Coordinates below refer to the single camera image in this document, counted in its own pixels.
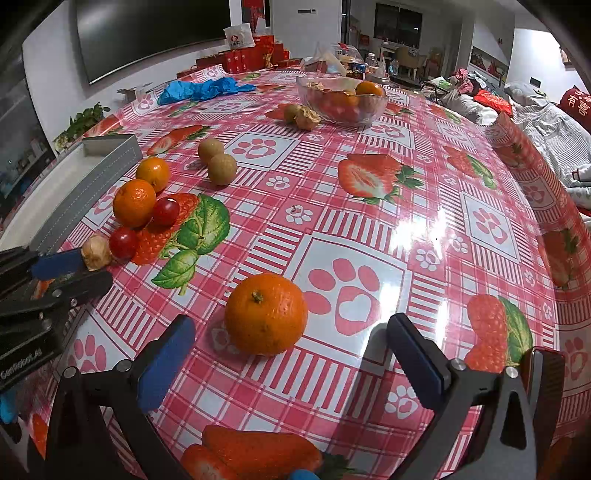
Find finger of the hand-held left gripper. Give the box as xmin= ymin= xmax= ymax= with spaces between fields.
xmin=0 ymin=246 xmax=87 ymax=289
xmin=0 ymin=270 xmax=114 ymax=324

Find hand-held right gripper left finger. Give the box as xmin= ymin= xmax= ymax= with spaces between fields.
xmin=44 ymin=315 xmax=197 ymax=480

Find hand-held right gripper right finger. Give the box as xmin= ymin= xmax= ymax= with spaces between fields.
xmin=387 ymin=313 xmax=537 ymax=480

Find brown cracked longan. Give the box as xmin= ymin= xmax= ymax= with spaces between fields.
xmin=81 ymin=235 xmax=113 ymax=271

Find red cherry tomato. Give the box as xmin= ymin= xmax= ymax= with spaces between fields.
xmin=151 ymin=197 xmax=181 ymax=227
xmin=109 ymin=226 xmax=139 ymax=260

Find grey tray box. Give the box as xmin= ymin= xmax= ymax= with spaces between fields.
xmin=0 ymin=134 xmax=143 ymax=254

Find medium orange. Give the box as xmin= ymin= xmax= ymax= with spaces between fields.
xmin=113 ymin=179 xmax=158 ymax=229

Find large orange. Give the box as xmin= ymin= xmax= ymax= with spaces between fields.
xmin=224 ymin=272 xmax=309 ymax=356

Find small yellowish orange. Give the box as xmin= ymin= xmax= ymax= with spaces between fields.
xmin=135 ymin=157 xmax=171 ymax=193

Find person's left hand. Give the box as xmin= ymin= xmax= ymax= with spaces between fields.
xmin=0 ymin=396 xmax=20 ymax=426

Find green potted plant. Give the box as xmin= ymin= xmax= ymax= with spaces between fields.
xmin=53 ymin=102 xmax=112 ymax=153

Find red strawberry print tablecloth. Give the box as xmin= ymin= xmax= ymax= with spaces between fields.
xmin=28 ymin=65 xmax=591 ymax=480

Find small open cardboard box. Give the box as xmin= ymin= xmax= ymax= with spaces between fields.
xmin=117 ymin=82 xmax=155 ymax=103

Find blue gloves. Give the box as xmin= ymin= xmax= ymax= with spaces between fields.
xmin=157 ymin=77 xmax=256 ymax=106

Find black television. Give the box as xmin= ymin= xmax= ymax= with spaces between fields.
xmin=74 ymin=0 xmax=232 ymax=86

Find glass bowl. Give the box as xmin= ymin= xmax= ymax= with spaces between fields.
xmin=295 ymin=75 xmax=389 ymax=127

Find brown longan shell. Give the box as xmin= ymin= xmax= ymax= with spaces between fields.
xmin=294 ymin=104 xmax=322 ymax=132

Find grey striped blanket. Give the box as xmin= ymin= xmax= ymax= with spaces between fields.
xmin=503 ymin=80 xmax=591 ymax=188

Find red cloth bag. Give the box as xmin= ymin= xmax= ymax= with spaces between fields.
xmin=473 ymin=89 xmax=514 ymax=116

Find pile of small oranges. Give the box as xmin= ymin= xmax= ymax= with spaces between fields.
xmin=318 ymin=90 xmax=365 ymax=121

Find stack of red gift boxes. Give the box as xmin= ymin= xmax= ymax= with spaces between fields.
xmin=176 ymin=33 xmax=305 ymax=79

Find white plastic bag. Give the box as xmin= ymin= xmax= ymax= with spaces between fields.
xmin=223 ymin=24 xmax=256 ymax=51

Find red pillow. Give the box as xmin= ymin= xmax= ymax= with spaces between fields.
xmin=556 ymin=85 xmax=591 ymax=134

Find dining chair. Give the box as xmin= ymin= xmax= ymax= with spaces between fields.
xmin=394 ymin=45 xmax=428 ymax=77

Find clear plastic container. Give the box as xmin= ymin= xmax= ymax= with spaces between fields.
xmin=302 ymin=41 xmax=366 ymax=75

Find dark window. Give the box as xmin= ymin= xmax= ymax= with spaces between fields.
xmin=374 ymin=2 xmax=423 ymax=47

